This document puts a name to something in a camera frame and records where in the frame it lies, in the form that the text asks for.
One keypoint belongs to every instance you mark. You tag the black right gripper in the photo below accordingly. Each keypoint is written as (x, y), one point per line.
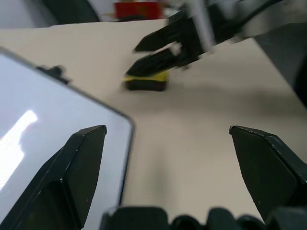
(192, 48)

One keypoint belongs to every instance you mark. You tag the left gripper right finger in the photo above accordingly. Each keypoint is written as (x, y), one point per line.
(271, 172)

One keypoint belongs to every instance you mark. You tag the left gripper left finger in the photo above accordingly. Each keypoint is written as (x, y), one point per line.
(60, 179)

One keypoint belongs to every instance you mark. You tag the yellow and black eraser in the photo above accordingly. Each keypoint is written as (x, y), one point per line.
(146, 83)

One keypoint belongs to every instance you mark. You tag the red box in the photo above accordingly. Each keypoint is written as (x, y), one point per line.
(138, 9)

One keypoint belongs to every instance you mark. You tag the black-framed small whiteboard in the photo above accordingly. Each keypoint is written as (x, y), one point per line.
(48, 115)

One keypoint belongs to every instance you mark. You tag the large black object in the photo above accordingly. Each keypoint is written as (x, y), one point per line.
(69, 10)

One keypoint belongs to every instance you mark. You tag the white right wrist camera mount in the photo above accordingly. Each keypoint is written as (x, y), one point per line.
(200, 24)

